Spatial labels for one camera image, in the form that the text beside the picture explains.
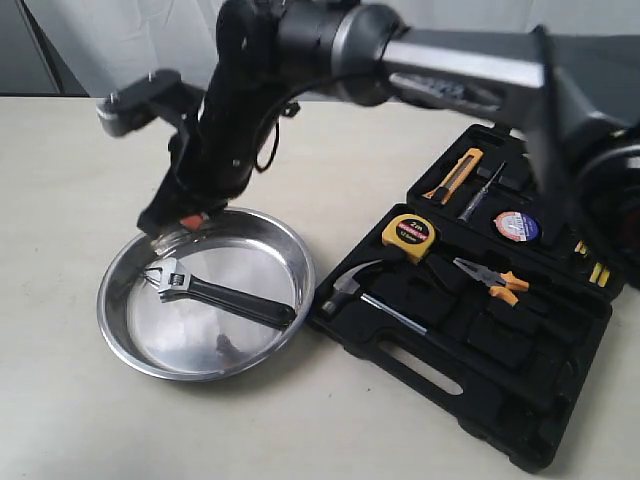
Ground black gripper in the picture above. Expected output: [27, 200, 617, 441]
[137, 64, 280, 239]

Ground black adjustable wrench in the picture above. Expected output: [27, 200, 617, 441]
[142, 257, 297, 331]

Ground black plastic tool case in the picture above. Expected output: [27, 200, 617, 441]
[311, 124, 623, 473]

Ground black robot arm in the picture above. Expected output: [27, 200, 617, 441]
[138, 1, 639, 287]

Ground round stainless steel pan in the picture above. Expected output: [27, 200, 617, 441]
[96, 208, 316, 382]

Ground steel claw hammer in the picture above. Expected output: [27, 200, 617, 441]
[320, 259, 487, 370]

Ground white fabric backdrop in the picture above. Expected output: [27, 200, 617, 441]
[25, 0, 639, 97]

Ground yellow tape measure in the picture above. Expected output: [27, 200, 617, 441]
[381, 214, 437, 264]

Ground yellow utility knife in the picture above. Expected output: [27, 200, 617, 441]
[422, 148, 484, 205]

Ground test pen screwdriver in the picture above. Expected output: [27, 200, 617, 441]
[457, 162, 506, 223]

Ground round electrical tape roll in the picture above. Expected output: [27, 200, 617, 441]
[492, 211, 541, 243]

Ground yellow black small screwdriver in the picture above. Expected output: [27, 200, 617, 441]
[574, 240, 588, 260]

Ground yellow black large screwdriver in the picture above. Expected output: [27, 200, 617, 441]
[589, 262, 611, 288]

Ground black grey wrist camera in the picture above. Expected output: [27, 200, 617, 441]
[96, 69, 205, 138]

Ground orange handled pliers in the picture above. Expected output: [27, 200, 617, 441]
[453, 257, 530, 307]

